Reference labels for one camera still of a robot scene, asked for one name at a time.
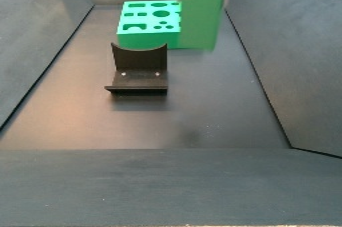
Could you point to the green arch block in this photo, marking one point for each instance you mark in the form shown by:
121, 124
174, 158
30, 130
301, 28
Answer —
200, 22

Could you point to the green shape sorter board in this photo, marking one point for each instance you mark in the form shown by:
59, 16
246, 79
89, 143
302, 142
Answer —
149, 24

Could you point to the black curved holder stand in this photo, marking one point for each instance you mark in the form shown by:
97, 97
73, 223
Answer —
141, 69

